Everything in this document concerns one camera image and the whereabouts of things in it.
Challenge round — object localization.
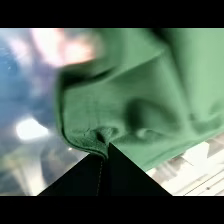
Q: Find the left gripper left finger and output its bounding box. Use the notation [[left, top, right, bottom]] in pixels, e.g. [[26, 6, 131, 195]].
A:
[[37, 153, 108, 197]]

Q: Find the green shirt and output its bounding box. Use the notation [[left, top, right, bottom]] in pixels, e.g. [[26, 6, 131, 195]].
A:
[[54, 28, 224, 173]]

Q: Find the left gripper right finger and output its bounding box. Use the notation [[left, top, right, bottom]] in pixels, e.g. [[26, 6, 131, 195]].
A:
[[97, 142, 173, 197]]

